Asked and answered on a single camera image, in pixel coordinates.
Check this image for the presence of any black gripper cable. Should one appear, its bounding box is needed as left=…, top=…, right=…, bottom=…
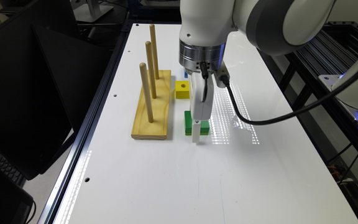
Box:
left=221, top=48, right=358, bottom=126

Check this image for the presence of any middle wooden peg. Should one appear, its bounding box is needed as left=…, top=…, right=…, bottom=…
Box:
left=145, top=41, right=157, bottom=99

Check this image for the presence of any yellow wooden block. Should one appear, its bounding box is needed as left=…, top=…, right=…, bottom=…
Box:
left=175, top=81, right=190, bottom=99

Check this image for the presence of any black laptop corner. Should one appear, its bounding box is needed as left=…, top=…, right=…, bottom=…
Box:
left=0, top=171, right=33, bottom=224

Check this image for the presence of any green wooden block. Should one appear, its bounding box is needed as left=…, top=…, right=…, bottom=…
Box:
left=184, top=111, right=209, bottom=136

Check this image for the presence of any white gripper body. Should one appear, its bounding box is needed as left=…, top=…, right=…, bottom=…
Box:
left=187, top=62, right=230, bottom=121

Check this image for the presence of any black keyboard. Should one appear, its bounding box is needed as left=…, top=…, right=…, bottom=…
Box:
left=0, top=155, right=25, bottom=187

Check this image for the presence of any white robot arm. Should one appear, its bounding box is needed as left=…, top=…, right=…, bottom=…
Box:
left=179, top=0, right=335, bottom=142

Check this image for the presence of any black monitor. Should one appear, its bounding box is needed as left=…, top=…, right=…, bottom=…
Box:
left=0, top=0, right=111, bottom=180

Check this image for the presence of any front wooden peg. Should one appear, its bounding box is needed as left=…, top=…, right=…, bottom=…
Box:
left=139, top=62, right=154, bottom=123

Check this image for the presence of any wooden peg base board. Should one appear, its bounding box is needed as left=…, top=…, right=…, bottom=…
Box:
left=131, top=70, right=171, bottom=140

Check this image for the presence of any silver monitor stand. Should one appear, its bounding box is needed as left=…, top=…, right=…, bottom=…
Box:
left=73, top=0, right=114, bottom=22

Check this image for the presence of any rear wooden peg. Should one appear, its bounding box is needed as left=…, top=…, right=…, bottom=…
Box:
left=149, top=24, right=159, bottom=80

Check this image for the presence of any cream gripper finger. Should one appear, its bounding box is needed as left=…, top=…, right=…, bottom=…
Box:
left=191, top=119, right=201, bottom=143

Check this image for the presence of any wooden peg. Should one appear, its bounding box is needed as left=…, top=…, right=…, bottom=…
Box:
left=139, top=62, right=154, bottom=123
left=149, top=24, right=159, bottom=80
left=145, top=41, right=157, bottom=99

